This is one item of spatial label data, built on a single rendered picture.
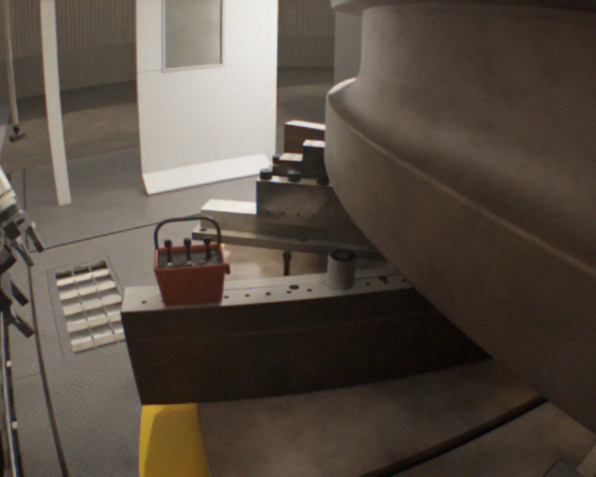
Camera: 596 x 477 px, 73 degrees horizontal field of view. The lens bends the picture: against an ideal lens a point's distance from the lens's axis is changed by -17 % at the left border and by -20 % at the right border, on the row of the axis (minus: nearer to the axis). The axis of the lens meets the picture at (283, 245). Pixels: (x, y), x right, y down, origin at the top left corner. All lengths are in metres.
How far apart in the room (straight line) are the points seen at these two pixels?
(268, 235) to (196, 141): 2.09
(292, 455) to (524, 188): 0.96
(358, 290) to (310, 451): 0.51
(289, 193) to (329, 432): 1.24
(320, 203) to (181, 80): 2.32
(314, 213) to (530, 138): 1.54
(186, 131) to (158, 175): 0.47
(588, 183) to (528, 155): 0.15
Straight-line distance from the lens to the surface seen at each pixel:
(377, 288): 1.45
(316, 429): 1.49
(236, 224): 2.54
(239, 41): 4.48
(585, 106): 0.90
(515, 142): 1.00
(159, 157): 4.35
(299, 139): 3.56
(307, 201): 2.31
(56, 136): 4.19
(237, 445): 1.44
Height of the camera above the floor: 1.42
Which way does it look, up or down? 26 degrees down
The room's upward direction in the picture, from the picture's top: 1 degrees clockwise
